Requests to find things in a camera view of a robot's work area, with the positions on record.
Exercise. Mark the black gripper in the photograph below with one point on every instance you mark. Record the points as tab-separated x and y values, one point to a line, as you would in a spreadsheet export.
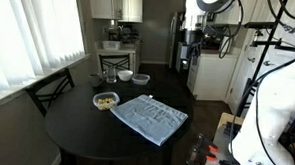
193	39

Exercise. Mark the white vertical blinds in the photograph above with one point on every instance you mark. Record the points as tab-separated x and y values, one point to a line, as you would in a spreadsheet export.
37	37

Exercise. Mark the black camera stand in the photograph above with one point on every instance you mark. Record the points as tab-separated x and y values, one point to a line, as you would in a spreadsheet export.
252	83

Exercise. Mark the black wooden chair far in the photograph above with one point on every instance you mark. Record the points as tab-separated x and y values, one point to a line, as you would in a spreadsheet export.
119	62

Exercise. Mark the black wooden chair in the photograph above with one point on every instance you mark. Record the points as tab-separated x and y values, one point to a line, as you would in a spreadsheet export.
44	92
119	62

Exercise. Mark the blue towel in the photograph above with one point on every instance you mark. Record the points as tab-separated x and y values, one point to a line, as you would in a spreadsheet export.
153	119

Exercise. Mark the empty clear plastic container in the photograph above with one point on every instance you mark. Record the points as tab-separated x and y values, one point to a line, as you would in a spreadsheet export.
140	79

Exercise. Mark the white upper cabinets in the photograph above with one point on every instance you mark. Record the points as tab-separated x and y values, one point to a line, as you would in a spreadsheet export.
129	11

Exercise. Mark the clear plastic candy bowl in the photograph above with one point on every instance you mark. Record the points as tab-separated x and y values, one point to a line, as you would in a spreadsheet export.
104	96

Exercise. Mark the stainless steel refrigerator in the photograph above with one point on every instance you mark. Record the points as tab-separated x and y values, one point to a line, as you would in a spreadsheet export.
175	35

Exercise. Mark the white kitchen island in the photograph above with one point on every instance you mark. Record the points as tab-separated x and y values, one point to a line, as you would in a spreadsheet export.
210	77

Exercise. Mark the orange handled clamp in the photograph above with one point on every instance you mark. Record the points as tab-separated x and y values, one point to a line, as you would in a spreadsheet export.
198	156
204	142

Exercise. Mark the black wooden chair left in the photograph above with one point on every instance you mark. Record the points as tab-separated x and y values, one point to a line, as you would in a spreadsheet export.
44	92

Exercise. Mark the white kitchen counter cabinet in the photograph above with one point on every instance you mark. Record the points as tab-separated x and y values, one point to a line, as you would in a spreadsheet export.
133	50

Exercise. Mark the round black table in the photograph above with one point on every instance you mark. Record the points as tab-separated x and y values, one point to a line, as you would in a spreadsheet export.
82	130

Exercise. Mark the white ceramic bowl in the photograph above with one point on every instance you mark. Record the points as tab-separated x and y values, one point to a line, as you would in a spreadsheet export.
125	75

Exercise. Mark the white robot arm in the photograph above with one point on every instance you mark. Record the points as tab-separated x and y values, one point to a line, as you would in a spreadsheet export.
257	143

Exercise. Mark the white plastic tub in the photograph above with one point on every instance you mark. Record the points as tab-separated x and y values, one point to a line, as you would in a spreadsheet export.
111	45

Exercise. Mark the dark grey mug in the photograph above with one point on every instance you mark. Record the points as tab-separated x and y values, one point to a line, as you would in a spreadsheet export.
95	80

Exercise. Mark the yellow wrapped candies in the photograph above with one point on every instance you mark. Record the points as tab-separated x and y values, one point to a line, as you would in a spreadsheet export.
105	101

